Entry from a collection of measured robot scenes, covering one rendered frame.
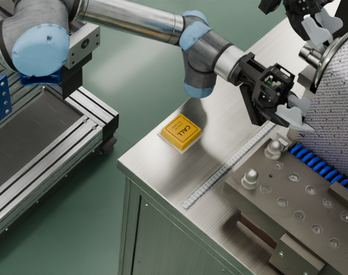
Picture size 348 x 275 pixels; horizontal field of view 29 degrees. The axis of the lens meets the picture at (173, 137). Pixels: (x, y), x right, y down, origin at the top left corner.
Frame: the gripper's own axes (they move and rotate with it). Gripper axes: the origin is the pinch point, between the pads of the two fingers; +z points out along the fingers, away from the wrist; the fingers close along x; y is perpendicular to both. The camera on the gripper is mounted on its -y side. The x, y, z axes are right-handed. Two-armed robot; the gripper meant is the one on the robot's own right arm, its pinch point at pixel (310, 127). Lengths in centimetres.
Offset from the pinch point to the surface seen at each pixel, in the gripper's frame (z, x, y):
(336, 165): 8.8, -0.3, -4.8
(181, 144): -23.1, -13.4, -16.7
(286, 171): 1.6, -8.6, -6.0
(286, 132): -7.6, 8.6, -17.9
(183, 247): -9.1, -25.7, -33.9
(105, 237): -50, -10, -109
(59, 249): -58, -24, -109
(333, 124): 4.2, -0.2, 5.7
